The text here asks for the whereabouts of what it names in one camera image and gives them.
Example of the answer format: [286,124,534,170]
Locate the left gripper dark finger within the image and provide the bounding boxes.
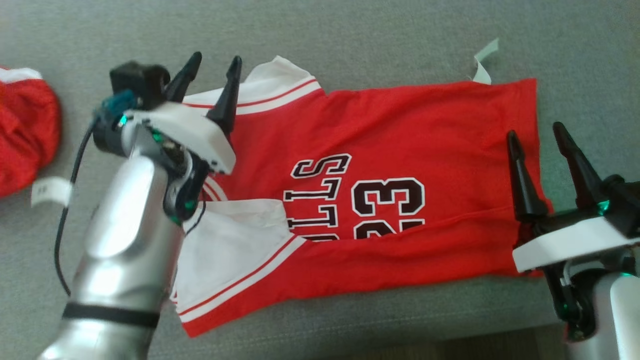
[206,55,243,138]
[164,51,203,104]

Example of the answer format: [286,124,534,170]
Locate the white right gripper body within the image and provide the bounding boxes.
[512,209,640,273]

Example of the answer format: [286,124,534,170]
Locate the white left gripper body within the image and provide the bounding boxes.
[127,102,237,175]

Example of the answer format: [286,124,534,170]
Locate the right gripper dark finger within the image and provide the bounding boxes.
[506,130,548,223]
[552,121,607,211]

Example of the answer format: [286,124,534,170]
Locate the red white basketball jersey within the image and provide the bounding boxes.
[170,55,555,339]

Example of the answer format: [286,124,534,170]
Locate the red basketball shorts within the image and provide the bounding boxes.
[0,65,62,198]

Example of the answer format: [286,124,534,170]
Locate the wide grey sofa chaise seat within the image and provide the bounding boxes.
[0,0,640,360]

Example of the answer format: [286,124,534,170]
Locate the teal left camera connector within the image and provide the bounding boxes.
[100,90,138,121]

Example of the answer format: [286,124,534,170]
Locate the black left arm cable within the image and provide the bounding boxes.
[54,117,98,297]

